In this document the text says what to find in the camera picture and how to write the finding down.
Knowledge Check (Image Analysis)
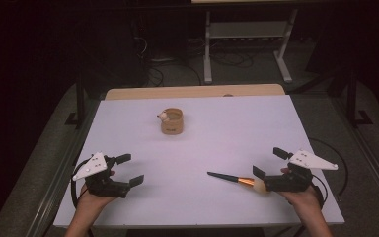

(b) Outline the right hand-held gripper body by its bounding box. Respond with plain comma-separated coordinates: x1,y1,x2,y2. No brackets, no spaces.
263,149,340,194

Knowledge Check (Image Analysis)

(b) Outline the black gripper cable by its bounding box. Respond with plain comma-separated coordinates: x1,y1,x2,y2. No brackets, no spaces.
308,136,349,209
70,159,91,210

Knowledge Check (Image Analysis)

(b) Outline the tangle of floor cables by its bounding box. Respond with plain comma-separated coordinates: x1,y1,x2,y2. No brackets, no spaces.
134,34,265,87

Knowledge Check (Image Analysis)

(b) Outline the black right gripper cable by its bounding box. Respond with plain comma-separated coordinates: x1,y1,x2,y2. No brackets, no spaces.
308,136,349,209

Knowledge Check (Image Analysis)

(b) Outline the tan cup with bear figure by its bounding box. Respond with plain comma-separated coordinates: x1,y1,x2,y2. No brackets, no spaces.
156,108,185,136

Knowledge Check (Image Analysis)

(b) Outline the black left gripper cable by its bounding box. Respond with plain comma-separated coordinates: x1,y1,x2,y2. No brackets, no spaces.
70,159,91,210

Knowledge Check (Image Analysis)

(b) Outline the makeup brush with gold ferrule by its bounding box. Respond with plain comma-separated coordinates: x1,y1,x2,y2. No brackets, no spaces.
206,171,271,196

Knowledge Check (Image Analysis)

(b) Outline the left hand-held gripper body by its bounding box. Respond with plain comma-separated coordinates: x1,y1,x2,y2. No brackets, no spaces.
72,151,131,199

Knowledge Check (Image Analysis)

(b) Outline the white metal desk frame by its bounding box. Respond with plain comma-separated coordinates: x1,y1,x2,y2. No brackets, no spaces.
202,9,299,85

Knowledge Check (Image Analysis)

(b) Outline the person's right hand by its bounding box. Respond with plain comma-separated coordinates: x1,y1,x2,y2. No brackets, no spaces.
277,167,324,215

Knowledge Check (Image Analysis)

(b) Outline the person's left hand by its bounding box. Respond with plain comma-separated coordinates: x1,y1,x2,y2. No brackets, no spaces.
78,169,116,212

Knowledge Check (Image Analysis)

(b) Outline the black metal stand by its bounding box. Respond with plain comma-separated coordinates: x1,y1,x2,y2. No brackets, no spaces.
344,69,375,128
64,74,87,130

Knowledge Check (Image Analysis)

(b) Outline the metal floor rail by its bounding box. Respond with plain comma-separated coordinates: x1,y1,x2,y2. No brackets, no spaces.
26,105,101,237
333,98,379,212

